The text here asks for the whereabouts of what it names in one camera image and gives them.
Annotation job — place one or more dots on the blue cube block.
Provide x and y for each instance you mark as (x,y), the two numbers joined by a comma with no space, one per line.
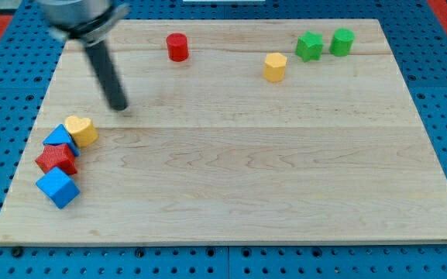
(59,187)

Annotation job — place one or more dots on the light wooden board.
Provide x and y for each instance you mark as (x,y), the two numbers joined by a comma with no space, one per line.
(209,152)

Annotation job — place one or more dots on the green cylinder block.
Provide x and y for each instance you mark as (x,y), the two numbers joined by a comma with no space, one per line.
(341,43)

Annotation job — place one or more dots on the green star block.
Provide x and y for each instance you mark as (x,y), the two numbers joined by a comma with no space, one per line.
(309,46)

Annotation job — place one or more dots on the red cylinder block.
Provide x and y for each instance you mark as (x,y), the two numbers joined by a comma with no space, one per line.
(177,47)

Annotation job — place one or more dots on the red star block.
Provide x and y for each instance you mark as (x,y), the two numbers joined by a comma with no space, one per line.
(60,156)

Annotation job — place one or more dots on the yellow hexagon block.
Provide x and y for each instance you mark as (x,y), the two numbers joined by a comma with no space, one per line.
(274,67)

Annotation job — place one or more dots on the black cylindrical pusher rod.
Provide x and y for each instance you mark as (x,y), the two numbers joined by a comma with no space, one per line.
(104,69)

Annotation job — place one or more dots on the yellow heart block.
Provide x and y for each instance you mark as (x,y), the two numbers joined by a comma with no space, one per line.
(82,130)

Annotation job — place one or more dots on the blue triangle block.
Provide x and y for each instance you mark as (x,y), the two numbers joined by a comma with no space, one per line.
(61,136)

